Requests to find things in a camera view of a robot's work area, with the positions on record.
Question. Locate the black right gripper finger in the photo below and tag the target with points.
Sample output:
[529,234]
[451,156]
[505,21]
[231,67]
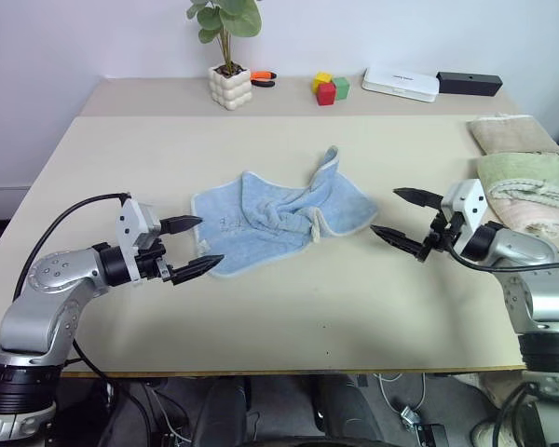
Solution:
[400,239]
[421,198]

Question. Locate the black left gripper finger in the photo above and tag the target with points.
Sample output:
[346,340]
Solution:
[198,267]
[181,223]

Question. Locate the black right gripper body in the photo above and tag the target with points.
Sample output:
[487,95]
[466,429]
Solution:
[442,235]

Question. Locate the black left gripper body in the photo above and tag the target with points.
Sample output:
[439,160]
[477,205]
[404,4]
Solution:
[154,266]

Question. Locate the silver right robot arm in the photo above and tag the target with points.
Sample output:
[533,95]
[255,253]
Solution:
[535,251]

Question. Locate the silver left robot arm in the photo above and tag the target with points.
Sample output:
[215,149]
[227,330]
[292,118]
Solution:
[37,316]

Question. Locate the light blue towel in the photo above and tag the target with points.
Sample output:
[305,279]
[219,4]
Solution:
[270,219]

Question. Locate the folded green towel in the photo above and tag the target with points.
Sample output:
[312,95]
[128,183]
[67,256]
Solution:
[526,170]

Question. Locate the folded beige towel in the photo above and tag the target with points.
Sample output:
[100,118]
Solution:
[512,135]

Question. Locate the flat white box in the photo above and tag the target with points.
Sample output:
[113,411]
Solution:
[398,84]

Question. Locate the long black box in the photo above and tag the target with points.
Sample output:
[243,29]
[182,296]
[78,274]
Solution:
[470,84]

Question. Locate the green wooden block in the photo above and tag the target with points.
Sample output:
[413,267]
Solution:
[341,88]

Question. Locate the red wooden block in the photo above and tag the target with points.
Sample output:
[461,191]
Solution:
[326,95]

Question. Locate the green plant in white pot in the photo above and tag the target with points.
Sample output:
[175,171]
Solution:
[230,86]

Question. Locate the yellow wooden block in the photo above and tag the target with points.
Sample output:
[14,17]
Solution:
[321,79]

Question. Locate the small metal clamp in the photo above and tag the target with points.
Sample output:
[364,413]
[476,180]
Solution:
[410,417]

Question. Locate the dark rounded shape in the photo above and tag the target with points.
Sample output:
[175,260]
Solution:
[344,410]

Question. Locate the small black box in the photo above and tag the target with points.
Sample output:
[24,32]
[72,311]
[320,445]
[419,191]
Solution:
[433,435]

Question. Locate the white shoe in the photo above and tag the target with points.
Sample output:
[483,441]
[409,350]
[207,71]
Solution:
[484,433]

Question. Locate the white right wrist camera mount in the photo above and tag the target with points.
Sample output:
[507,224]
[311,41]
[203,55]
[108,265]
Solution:
[468,198]

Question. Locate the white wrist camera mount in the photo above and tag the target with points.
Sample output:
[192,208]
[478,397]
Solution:
[468,198]
[131,221]

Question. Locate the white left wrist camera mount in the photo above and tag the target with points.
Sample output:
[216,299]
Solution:
[131,221]

